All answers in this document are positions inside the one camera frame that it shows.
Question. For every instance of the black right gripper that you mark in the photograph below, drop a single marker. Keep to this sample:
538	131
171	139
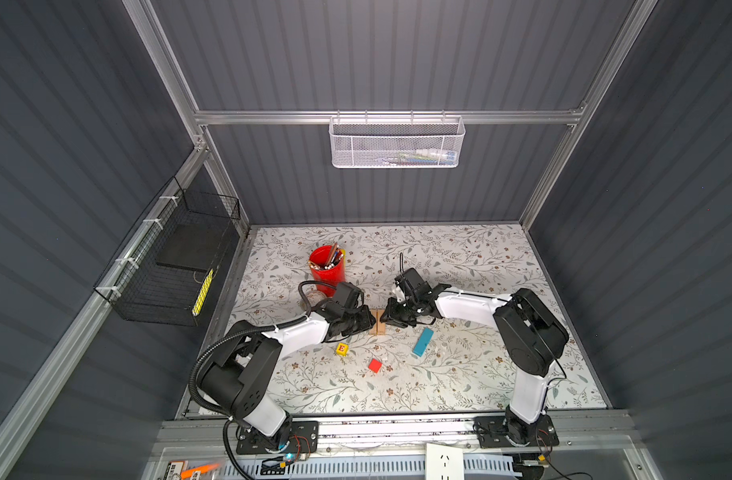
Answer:
391	316

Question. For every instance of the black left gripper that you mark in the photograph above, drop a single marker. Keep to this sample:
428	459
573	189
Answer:
366	322

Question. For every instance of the teal wooden plank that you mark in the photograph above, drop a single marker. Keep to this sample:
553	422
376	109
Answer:
423	342

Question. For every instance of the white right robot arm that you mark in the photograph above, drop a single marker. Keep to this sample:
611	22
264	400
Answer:
533	336

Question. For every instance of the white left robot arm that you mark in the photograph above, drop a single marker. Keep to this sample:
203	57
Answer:
231	377

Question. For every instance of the yellow letter E cube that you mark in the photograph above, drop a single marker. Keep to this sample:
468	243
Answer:
342	349

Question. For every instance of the red pencil cup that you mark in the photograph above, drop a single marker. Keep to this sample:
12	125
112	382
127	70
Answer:
327	265

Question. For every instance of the red wooden cube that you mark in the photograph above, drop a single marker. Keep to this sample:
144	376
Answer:
375	365

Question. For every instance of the white power socket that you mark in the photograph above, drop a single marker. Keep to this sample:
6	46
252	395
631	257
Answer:
444	462

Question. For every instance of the white wire basket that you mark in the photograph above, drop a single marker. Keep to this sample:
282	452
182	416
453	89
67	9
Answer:
396	143

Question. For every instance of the black wire basket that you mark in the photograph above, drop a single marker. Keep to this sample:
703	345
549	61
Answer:
158	280

